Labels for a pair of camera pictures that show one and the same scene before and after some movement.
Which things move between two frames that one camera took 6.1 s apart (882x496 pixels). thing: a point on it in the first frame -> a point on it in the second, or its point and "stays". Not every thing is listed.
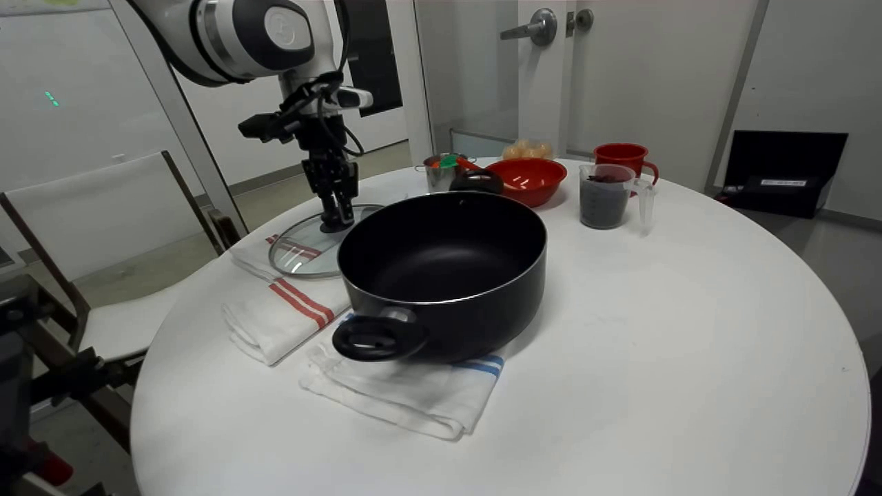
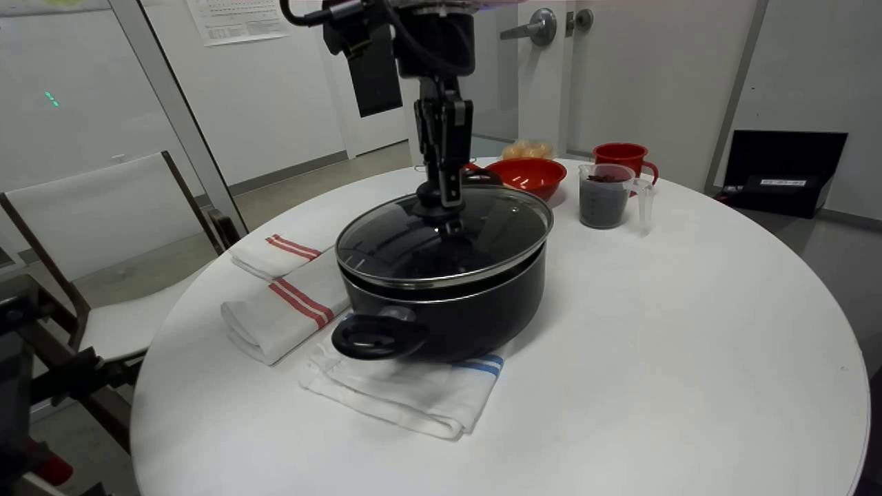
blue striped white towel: [440, 396] stays
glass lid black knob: [305, 249] -> [440, 238]
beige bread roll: [531, 149] stays
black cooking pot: [440, 276] stays
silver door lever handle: [542, 30] stays
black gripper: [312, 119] -> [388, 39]
